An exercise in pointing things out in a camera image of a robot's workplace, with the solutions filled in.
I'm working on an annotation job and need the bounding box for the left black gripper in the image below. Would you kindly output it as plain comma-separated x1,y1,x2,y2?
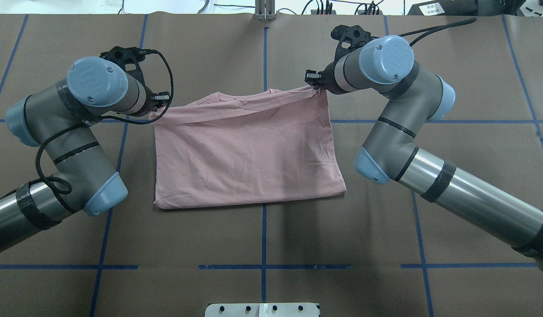
144,92,171,113

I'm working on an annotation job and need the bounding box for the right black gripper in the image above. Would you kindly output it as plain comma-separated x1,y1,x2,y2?
305,62,342,94

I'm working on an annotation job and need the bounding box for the pink Snoopy t-shirt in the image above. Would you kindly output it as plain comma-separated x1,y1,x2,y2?
153,86,347,210

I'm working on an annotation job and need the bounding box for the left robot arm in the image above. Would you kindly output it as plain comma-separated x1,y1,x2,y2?
0,56,174,253

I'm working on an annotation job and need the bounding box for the black power strip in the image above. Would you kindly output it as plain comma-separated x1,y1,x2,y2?
322,4,384,15

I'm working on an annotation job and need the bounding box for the black box with label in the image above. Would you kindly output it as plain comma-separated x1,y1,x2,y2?
406,0,478,16

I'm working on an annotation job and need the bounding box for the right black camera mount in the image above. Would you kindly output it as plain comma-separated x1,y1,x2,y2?
330,25,377,62

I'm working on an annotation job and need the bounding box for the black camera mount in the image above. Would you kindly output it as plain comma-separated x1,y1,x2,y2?
100,46,148,86
330,25,377,62

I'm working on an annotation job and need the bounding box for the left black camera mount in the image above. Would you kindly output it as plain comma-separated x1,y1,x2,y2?
100,46,148,86

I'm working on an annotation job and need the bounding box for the aluminium frame post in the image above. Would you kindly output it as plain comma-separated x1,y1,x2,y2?
255,0,277,21

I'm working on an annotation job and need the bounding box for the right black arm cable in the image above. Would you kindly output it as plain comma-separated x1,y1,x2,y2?
408,18,478,47

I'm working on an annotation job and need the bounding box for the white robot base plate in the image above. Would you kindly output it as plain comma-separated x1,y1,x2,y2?
204,302,321,317

